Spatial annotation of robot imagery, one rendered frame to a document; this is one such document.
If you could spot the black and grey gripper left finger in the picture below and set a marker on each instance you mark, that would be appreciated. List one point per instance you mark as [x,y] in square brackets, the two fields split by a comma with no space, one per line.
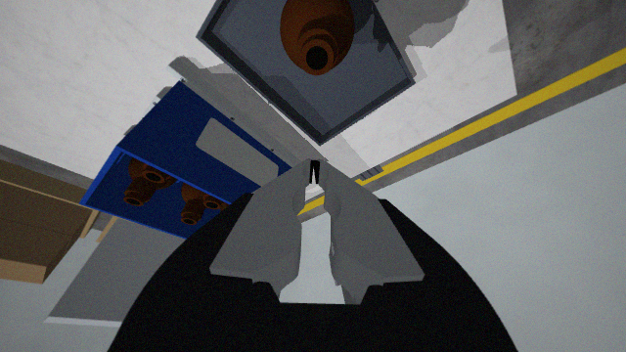
[256,238]

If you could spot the dark grey square tray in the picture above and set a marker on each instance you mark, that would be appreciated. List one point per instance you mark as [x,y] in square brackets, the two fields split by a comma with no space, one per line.
[245,35]

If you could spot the dark blue box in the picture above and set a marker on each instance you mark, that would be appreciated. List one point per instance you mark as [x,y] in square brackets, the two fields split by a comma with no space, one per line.
[187,138]

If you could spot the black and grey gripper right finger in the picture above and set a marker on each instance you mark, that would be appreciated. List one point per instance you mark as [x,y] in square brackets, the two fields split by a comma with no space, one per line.
[374,243]

